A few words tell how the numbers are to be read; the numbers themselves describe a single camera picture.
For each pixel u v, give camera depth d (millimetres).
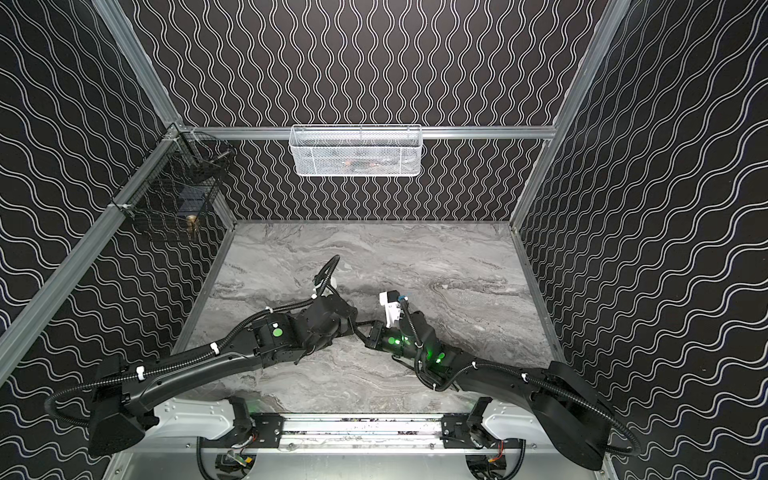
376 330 664
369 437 746
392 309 714
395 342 663
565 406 418
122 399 398
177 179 964
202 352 463
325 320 536
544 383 450
